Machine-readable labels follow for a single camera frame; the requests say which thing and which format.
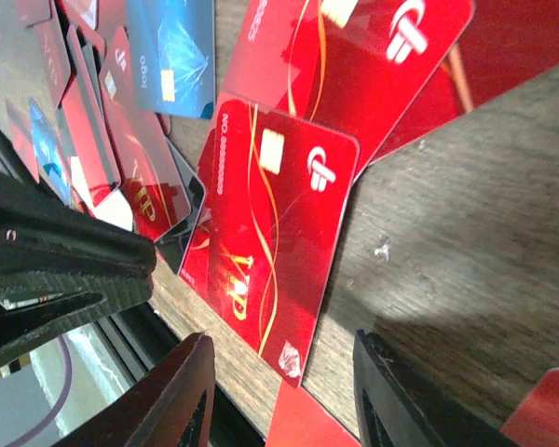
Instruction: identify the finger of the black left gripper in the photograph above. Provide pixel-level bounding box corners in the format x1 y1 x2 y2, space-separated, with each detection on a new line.
0 172 157 367

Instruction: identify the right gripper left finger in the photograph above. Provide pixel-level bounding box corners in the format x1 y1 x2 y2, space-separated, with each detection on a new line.
57 332 215 446

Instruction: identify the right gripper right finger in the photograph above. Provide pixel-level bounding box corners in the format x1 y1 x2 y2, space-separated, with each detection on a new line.
353 330 516 447

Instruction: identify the red VIP card front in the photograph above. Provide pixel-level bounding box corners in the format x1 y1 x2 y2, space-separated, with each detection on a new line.
206 93 360 387

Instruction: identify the blue card in pile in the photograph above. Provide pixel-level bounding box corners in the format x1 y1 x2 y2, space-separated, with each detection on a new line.
126 0 217 119

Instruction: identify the large red VIP card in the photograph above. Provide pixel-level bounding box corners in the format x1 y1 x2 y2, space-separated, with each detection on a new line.
223 0 474 173

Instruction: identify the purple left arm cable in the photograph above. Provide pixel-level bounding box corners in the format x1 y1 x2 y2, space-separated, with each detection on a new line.
4 334 74 447

